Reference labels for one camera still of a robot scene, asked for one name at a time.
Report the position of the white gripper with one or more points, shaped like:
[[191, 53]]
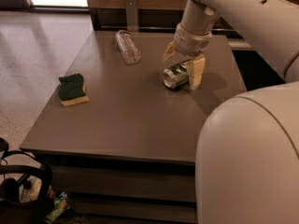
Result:
[[192, 44]]

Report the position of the green soda can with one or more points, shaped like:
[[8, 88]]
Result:
[[175, 75]]

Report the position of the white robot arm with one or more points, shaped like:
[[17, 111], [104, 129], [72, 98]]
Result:
[[247, 162]]

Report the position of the clear plastic bottle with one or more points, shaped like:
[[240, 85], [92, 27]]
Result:
[[126, 44]]

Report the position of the grey table with drawers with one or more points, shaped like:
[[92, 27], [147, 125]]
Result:
[[129, 151]]

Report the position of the green yellow sponge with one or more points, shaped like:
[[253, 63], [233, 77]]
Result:
[[72, 90]]

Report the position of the green snack packet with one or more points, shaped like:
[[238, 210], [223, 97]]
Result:
[[60, 206]]

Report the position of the left metal bracket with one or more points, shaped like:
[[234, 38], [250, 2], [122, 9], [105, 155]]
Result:
[[131, 8]]

